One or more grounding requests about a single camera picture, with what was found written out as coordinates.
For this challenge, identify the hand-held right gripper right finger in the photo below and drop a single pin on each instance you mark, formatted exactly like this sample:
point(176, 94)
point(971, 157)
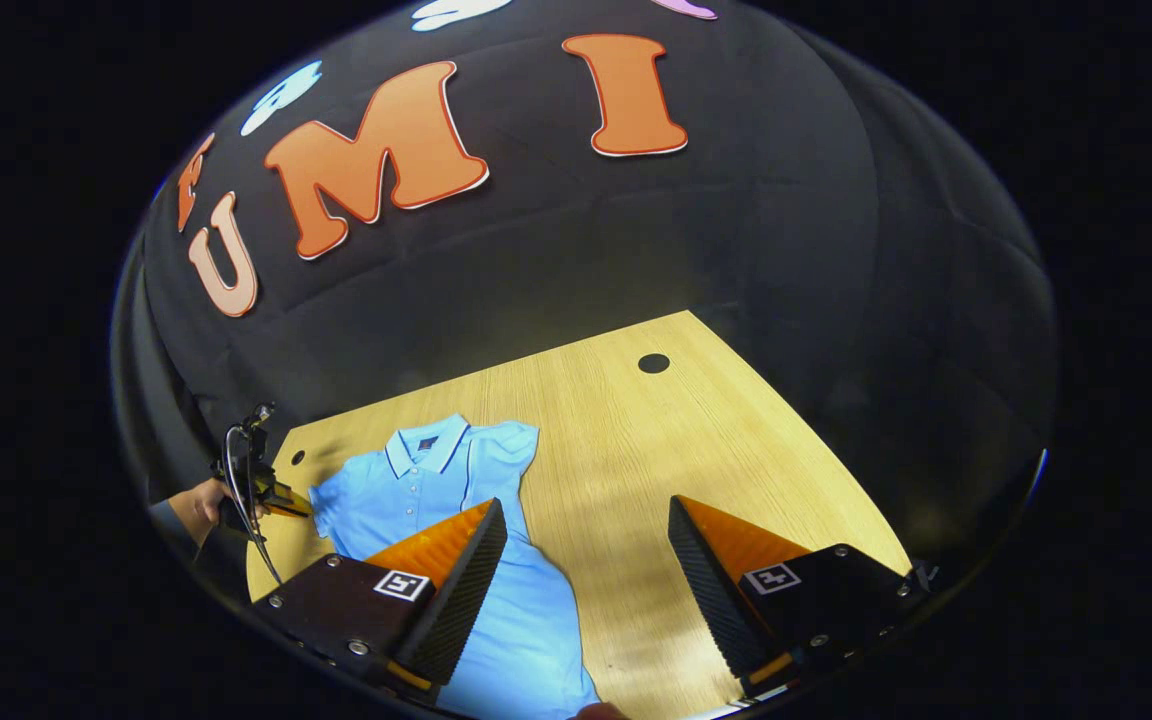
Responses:
point(711, 600)

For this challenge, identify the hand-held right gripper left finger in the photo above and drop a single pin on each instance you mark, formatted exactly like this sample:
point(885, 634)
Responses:
point(466, 600)

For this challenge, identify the light blue T-shirt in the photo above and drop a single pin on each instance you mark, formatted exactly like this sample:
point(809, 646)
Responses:
point(416, 490)

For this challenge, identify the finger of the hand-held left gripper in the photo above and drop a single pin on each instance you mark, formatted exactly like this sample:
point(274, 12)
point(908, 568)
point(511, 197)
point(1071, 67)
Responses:
point(286, 503)

